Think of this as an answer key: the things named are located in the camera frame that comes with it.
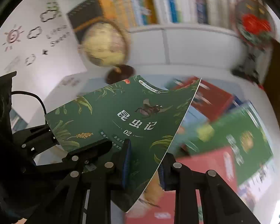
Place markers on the dark red book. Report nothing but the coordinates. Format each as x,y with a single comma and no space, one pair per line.
209,103

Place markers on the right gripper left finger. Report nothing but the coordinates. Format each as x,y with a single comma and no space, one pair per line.
85,197

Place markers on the white landscape book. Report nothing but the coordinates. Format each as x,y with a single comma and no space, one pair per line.
260,189

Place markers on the white bookshelf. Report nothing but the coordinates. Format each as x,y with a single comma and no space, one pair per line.
180,44

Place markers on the black abacus frame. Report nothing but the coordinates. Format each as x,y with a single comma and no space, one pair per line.
81,14

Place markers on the blue Tang poetry book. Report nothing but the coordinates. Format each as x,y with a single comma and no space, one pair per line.
187,133

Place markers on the bright green book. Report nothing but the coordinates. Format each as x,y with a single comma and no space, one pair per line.
241,129

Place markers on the dark green insect book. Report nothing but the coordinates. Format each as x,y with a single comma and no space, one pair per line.
132,109

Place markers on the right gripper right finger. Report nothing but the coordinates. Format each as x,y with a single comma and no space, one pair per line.
220,204

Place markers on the yellow desk globe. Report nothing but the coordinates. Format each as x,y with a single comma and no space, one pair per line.
106,44

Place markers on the black ornament stand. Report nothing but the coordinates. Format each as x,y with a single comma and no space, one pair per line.
248,69

